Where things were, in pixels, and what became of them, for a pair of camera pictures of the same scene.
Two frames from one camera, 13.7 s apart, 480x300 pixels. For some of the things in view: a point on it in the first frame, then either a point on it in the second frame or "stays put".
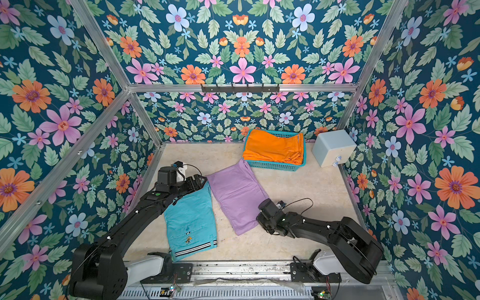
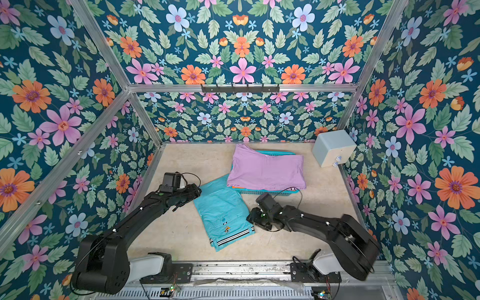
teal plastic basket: x=277 y=165 to x=279 y=192
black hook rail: x=240 y=89 stays put
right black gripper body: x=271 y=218 stays put
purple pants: x=239 y=192 to x=250 y=169
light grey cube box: x=332 y=147 stays put
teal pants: x=190 y=222 to x=223 y=212
